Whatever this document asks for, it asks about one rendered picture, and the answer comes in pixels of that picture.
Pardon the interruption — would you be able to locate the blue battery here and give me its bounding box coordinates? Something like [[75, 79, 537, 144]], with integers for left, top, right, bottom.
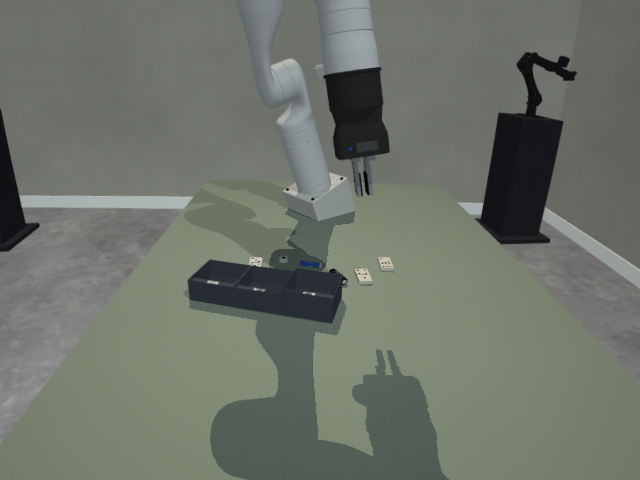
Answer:
[[300, 261, 322, 268]]

